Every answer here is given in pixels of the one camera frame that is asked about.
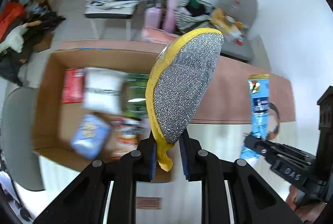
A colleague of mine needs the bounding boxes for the blue snack packet gold ends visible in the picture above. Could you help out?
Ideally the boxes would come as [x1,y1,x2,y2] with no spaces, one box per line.
[239,73,270,162]

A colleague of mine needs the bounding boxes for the yellow silver scrubbing sponge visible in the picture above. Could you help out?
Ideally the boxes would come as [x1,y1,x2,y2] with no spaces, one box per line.
[145,28,224,172]

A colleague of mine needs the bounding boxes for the person's right hand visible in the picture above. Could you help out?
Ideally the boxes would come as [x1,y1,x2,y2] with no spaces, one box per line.
[286,185,327,223]

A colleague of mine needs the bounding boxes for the brown rug label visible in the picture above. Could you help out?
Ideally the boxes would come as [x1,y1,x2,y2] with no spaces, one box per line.
[136,197,162,210]

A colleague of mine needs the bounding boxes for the light blue cat tissue pack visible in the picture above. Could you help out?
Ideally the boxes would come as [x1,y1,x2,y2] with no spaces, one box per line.
[70,114,112,159]

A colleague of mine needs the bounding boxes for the red orange snack bag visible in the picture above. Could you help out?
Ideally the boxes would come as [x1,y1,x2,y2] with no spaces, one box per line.
[111,116,143,160]

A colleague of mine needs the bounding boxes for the cardboard box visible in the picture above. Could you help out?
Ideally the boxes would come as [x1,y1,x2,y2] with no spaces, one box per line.
[32,49,158,172]

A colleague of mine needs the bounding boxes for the grey round chair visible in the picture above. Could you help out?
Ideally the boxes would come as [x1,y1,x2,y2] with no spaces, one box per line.
[1,87,45,191]

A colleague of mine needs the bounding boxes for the white pillow pack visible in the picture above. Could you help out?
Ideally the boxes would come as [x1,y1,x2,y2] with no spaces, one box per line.
[82,67,127,115]

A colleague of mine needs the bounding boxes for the red tissue pack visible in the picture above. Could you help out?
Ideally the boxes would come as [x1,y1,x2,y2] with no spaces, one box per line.
[62,68,85,104]

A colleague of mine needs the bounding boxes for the yellow plastic bag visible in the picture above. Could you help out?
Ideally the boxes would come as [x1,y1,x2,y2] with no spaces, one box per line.
[211,8,247,45]

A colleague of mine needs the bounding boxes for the green wipes pack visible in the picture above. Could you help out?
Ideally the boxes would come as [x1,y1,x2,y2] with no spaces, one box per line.
[121,73,149,120]

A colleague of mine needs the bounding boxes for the grey floor chair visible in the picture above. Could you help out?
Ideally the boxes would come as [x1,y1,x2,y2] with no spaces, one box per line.
[217,0,258,62]

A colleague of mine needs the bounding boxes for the black white patterned bag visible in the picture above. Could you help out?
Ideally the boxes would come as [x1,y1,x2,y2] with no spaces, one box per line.
[174,0,216,34]

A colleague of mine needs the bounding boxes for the folded pink blanket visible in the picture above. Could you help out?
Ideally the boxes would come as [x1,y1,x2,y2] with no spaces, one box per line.
[141,27,179,45]

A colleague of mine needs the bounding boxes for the pink suitcase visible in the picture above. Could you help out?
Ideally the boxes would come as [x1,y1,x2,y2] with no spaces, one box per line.
[144,0,177,33]

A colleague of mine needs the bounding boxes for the white goose plush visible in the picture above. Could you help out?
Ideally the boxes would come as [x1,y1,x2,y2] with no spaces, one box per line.
[0,24,28,53]

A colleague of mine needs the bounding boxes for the red plastic bag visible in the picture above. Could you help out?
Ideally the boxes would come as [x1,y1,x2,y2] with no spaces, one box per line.
[0,1,24,40]

